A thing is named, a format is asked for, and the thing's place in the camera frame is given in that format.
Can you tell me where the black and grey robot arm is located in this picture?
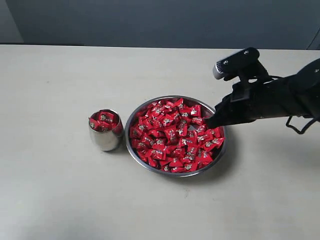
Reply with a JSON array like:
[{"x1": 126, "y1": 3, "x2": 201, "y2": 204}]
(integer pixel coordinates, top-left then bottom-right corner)
[{"x1": 205, "y1": 59, "x2": 320, "y2": 134}]

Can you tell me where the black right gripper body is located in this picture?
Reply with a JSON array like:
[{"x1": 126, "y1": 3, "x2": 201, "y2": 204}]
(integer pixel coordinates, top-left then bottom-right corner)
[{"x1": 218, "y1": 77, "x2": 308, "y2": 125}]

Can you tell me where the pile of red wrapped candies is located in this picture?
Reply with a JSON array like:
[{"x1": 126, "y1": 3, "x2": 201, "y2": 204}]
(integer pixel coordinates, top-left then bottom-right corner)
[{"x1": 129, "y1": 98, "x2": 226, "y2": 173}]

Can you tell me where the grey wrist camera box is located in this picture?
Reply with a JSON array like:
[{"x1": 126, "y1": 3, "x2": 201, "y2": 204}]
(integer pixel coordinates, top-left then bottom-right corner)
[{"x1": 212, "y1": 47, "x2": 260, "y2": 81}]

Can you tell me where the round metal bowl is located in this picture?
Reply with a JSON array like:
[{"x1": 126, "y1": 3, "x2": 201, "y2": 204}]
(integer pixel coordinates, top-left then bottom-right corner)
[{"x1": 124, "y1": 95, "x2": 229, "y2": 178}]

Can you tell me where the stainless steel cup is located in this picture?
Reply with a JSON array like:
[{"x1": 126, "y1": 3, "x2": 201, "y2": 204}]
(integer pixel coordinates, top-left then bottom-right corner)
[{"x1": 88, "y1": 109, "x2": 124, "y2": 152}]

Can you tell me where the black cable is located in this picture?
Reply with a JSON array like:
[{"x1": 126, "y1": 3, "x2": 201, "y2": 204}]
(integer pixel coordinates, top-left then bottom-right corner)
[{"x1": 264, "y1": 74, "x2": 320, "y2": 135}]

